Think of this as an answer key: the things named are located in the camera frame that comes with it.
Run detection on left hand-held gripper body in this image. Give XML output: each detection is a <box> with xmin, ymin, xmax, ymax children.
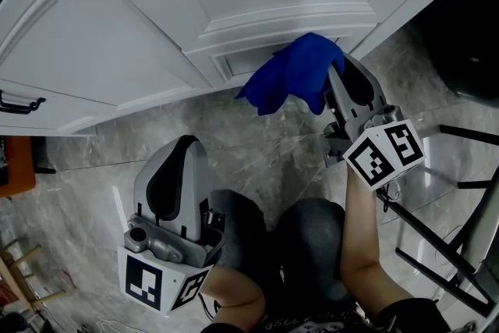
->
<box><xmin>116</xmin><ymin>208</ymin><xmax>226</xmax><ymax>316</ymax></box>

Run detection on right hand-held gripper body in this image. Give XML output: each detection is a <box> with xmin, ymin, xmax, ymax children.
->
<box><xmin>321</xmin><ymin>89</ymin><xmax>426</xmax><ymax>192</ymax></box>

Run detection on blue cloth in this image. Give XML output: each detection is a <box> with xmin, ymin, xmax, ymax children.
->
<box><xmin>235</xmin><ymin>32</ymin><xmax>346</xmax><ymax>117</ymax></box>

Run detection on person's right forearm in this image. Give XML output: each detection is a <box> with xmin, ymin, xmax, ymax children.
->
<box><xmin>340</xmin><ymin>162</ymin><xmax>415</xmax><ymax>321</ymax></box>

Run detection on person's left forearm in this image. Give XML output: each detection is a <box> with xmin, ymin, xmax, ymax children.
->
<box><xmin>201</xmin><ymin>266</ymin><xmax>267</xmax><ymax>321</ymax></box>

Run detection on white cabinet door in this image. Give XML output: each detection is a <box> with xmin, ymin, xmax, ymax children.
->
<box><xmin>0</xmin><ymin>0</ymin><xmax>214</xmax><ymax>132</ymax></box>
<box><xmin>0</xmin><ymin>78</ymin><xmax>120</xmax><ymax>137</ymax></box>

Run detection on person's dark trousers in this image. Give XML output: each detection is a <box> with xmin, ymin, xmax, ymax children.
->
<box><xmin>209</xmin><ymin>188</ymin><xmax>356</xmax><ymax>325</ymax></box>

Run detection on grey chair black legs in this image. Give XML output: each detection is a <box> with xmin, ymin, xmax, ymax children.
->
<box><xmin>376</xmin><ymin>123</ymin><xmax>499</xmax><ymax>333</ymax></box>

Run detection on wooden stool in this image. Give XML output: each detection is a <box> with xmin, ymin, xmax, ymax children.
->
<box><xmin>0</xmin><ymin>237</ymin><xmax>65</xmax><ymax>314</ymax></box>

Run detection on orange sofa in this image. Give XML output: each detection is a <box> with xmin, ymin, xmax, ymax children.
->
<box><xmin>0</xmin><ymin>135</ymin><xmax>37</xmax><ymax>198</ymax></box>

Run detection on black white patterned cushion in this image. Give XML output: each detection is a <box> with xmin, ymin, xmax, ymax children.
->
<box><xmin>0</xmin><ymin>136</ymin><xmax>9</xmax><ymax>184</ymax></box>

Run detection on person's black printed top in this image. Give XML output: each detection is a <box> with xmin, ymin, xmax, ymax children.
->
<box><xmin>197</xmin><ymin>296</ymin><xmax>450</xmax><ymax>333</ymax></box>

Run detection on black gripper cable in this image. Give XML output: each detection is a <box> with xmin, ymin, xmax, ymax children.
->
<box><xmin>375</xmin><ymin>182</ymin><xmax>402</xmax><ymax>214</ymax></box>
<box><xmin>197</xmin><ymin>291</ymin><xmax>222</xmax><ymax>321</ymax></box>

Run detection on black door handle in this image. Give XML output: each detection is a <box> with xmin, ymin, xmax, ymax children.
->
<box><xmin>0</xmin><ymin>104</ymin><xmax>33</xmax><ymax>115</ymax></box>
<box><xmin>0</xmin><ymin>89</ymin><xmax>47</xmax><ymax>109</ymax></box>

